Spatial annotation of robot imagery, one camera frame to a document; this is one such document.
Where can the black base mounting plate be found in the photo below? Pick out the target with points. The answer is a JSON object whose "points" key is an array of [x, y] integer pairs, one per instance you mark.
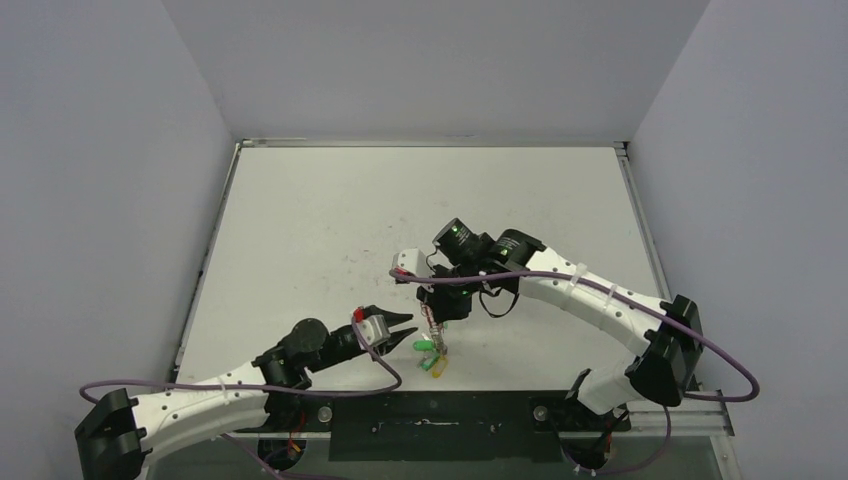
{"points": [[448, 425]]}

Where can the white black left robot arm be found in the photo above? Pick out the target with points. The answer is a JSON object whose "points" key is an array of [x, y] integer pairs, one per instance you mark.
{"points": [[132, 424]]}

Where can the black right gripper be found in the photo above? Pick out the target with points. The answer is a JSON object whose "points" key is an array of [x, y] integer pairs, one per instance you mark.
{"points": [[453, 309]]}

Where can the metal keyring with red grip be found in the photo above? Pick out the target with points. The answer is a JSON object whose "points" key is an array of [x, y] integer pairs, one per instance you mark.
{"points": [[435, 331]]}

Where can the key with yellow tag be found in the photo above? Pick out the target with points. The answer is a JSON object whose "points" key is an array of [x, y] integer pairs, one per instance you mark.
{"points": [[439, 367]]}

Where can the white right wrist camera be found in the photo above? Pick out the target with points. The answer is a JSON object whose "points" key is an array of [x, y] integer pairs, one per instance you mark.
{"points": [[411, 262]]}

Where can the key with green tag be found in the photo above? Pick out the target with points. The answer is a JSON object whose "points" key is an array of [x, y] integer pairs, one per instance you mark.
{"points": [[428, 362], [423, 345]]}

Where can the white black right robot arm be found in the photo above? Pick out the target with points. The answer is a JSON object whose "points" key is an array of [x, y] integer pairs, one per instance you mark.
{"points": [[656, 332]]}

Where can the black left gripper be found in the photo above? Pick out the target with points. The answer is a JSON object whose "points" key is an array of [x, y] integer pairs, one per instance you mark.
{"points": [[389, 317]]}

